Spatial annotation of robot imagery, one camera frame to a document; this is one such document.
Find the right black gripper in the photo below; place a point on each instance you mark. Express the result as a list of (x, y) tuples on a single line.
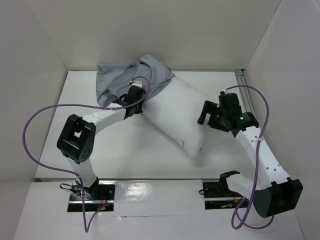
[(213, 116)]

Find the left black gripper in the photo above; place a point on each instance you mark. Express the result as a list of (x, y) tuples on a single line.
[(138, 109)]

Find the white pillow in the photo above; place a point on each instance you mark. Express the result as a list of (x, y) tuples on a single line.
[(176, 110)]

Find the grey pillowcase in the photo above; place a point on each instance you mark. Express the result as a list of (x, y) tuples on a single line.
[(113, 79)]

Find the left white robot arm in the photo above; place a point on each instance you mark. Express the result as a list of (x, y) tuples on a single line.
[(76, 141)]

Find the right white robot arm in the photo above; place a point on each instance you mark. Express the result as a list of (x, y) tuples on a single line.
[(275, 192)]

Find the aluminium frame rail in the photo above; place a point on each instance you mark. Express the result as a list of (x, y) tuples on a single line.
[(244, 91)]

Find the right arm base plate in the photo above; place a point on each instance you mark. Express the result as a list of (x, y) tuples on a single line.
[(216, 198)]

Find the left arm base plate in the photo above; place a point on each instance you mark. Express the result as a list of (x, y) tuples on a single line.
[(102, 198)]

